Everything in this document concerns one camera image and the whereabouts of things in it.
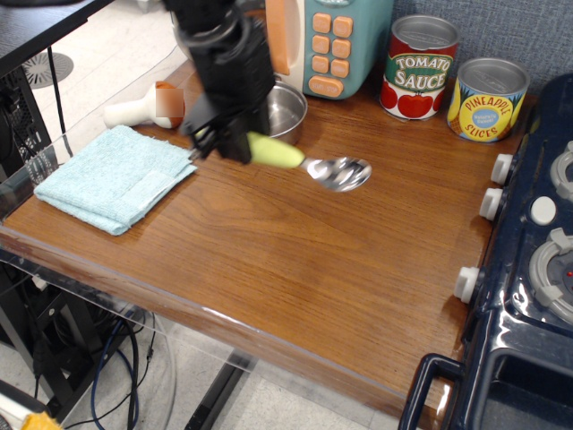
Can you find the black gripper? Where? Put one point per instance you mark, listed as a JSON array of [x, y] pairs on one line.
[[231, 55]]

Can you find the spoon with green handle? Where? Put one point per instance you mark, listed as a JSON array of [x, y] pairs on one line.
[[339, 175]]

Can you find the light blue folded towel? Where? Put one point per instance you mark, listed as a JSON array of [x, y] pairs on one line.
[[116, 179]]

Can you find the stainless steel pot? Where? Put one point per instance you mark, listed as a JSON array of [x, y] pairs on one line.
[[287, 110]]

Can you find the toy mushroom brown cap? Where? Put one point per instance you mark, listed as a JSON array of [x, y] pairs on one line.
[[162, 105]]

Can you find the toy microwave teal cream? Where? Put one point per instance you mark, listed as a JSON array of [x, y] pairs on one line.
[[323, 48]]

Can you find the tomato sauce can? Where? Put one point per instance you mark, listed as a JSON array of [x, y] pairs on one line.
[[421, 53]]

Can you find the pineapple slices can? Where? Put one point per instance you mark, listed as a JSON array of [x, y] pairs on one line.
[[487, 98]]

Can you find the dark blue toy stove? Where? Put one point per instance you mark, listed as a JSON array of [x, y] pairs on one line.
[[516, 368]]

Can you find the black metal frame stand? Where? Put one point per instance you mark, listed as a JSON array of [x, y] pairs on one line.
[[63, 339]]

